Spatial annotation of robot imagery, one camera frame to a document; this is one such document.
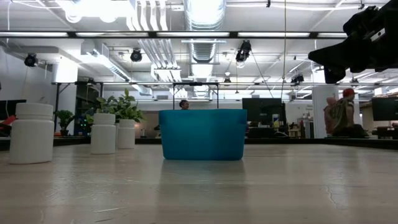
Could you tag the small black ceiling spotlight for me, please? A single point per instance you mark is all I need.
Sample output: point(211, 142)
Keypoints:
point(227, 80)

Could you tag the person with red cap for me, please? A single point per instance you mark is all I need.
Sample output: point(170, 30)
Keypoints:
point(343, 116)

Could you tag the dark shelving rack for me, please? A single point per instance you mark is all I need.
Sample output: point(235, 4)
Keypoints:
point(81, 93)

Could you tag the black overhead light bar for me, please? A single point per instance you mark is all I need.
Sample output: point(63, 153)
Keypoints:
point(152, 34)

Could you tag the white yellow desk item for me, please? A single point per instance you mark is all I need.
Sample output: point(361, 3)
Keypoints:
point(276, 123)

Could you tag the silver ventilation duct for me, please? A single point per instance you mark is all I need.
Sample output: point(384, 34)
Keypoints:
point(203, 49)

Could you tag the black computer monitor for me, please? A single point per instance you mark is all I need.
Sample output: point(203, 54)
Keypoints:
point(385, 109)
point(262, 109)
point(12, 107)

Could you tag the large green potted plant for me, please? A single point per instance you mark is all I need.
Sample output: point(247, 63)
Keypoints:
point(122, 107)

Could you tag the black table border rail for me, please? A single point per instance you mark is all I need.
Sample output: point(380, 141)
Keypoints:
point(311, 142)

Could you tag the blue plastic basket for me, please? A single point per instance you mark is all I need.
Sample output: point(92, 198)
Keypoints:
point(202, 133)

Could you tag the white pillar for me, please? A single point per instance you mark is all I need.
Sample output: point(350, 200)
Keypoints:
point(318, 112)

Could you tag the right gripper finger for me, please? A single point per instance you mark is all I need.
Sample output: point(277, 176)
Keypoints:
point(335, 74)
point(339, 56)

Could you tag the red object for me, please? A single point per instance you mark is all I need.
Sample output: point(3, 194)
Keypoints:
point(8, 120)

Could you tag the small green potted plant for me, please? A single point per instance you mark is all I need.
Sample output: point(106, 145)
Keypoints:
point(64, 117)

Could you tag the white plastic pill bottle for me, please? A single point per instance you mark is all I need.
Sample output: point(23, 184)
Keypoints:
point(31, 137)
point(127, 137)
point(103, 137)

